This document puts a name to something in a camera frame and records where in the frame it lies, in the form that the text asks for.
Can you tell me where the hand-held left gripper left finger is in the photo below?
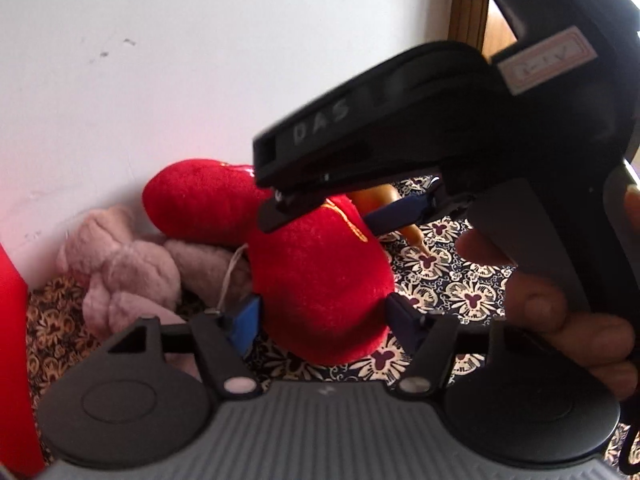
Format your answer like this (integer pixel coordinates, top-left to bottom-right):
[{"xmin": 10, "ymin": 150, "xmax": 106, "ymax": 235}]
[{"xmin": 106, "ymin": 294, "xmax": 263, "ymax": 402}]

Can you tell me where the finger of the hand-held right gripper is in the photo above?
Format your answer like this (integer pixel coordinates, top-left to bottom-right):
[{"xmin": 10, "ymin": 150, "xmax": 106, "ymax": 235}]
[
  {"xmin": 257, "ymin": 189, "xmax": 332, "ymax": 234},
  {"xmin": 363, "ymin": 178, "xmax": 473, "ymax": 237}
]

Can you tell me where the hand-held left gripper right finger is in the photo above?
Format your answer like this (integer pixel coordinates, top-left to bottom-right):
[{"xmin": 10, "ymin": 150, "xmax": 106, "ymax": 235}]
[{"xmin": 384, "ymin": 293, "xmax": 532, "ymax": 402}]

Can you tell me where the red plush toy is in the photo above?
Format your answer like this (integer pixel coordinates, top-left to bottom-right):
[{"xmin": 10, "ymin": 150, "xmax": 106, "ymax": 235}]
[{"xmin": 142, "ymin": 158, "xmax": 397, "ymax": 367}]

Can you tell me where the person's right hand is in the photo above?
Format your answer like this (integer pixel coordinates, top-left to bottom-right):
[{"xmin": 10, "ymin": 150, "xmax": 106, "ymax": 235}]
[{"xmin": 456, "ymin": 229, "xmax": 640, "ymax": 402}]

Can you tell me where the orange plastic toy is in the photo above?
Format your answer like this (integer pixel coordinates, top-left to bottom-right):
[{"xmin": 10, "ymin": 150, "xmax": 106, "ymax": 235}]
[{"xmin": 348, "ymin": 183, "xmax": 432, "ymax": 257}]

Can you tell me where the floral printed blanket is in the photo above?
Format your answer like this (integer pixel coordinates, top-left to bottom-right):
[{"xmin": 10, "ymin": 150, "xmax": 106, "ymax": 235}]
[{"xmin": 25, "ymin": 174, "xmax": 640, "ymax": 463}]

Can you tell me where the pink plush toy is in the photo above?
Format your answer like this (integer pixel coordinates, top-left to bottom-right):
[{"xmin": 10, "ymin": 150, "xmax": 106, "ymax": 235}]
[{"xmin": 56, "ymin": 205, "xmax": 255, "ymax": 376}]

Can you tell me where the red box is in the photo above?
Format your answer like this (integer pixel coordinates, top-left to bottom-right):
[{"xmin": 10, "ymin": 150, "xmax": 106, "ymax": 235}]
[{"xmin": 0, "ymin": 242, "xmax": 47, "ymax": 478}]

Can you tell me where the wooden door frame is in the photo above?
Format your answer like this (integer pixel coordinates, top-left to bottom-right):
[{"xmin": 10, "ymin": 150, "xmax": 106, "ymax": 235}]
[{"xmin": 446, "ymin": 0, "xmax": 517, "ymax": 62}]

